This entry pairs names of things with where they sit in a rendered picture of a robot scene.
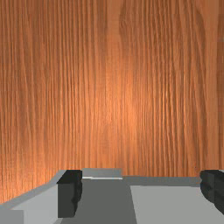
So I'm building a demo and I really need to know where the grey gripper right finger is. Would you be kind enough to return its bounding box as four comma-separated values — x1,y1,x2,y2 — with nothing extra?
199,169,224,216

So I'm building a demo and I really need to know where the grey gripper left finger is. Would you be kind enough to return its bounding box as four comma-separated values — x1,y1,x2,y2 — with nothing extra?
0,169,83,224

